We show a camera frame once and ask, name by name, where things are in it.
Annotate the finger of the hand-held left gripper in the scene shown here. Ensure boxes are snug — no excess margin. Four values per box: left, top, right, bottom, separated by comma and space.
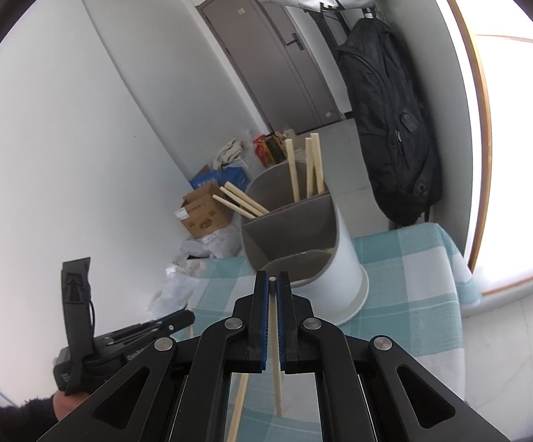
103, 309, 197, 347

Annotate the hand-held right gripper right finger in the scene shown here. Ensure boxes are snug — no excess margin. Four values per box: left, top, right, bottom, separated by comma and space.
276, 271, 511, 442

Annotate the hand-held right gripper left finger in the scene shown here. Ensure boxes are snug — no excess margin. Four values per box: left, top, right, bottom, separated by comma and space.
36, 269, 272, 442

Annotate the light wooden chopstick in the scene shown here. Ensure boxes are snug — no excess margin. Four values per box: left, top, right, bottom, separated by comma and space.
305, 137, 316, 200
310, 133, 326, 195
220, 187, 265, 217
285, 139, 301, 203
268, 276, 284, 417
226, 182, 271, 214
212, 194, 259, 218
225, 373, 250, 442

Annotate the white utensil holder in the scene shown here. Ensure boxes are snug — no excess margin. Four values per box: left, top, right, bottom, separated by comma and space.
240, 160, 369, 327

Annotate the person's left forearm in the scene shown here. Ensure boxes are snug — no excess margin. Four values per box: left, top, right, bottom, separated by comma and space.
0, 395, 60, 442

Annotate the person's left hand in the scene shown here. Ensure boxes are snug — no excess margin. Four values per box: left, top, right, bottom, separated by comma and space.
52, 393, 84, 422

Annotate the translucent plastic bag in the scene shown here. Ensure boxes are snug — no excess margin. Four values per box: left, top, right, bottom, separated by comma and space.
147, 258, 207, 316

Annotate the grey parcel bag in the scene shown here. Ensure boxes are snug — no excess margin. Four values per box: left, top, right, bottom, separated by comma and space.
181, 230, 244, 259

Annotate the brown cardboard box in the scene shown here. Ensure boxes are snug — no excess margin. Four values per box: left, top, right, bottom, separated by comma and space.
175, 183, 235, 239

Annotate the teal white checked tablecloth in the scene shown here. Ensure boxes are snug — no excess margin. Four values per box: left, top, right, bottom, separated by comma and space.
188, 222, 481, 442

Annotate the blue cardboard box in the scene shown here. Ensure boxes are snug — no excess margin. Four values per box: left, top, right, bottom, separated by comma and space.
189, 166, 251, 190

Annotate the white folded cloth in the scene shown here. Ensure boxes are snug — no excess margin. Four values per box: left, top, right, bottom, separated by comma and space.
213, 139, 249, 171

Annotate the red bag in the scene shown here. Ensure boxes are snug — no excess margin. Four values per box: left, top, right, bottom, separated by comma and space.
253, 136, 272, 169

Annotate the yellow black bag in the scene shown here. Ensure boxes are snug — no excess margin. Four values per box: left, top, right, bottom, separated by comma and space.
265, 133, 288, 165

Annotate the black backpack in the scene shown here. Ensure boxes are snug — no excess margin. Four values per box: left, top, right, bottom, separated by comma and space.
335, 7, 443, 227

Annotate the grey door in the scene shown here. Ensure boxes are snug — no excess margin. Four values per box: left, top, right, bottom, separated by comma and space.
197, 0, 343, 135

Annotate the wooden window frame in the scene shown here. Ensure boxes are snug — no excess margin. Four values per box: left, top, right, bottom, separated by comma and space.
434, 0, 533, 295

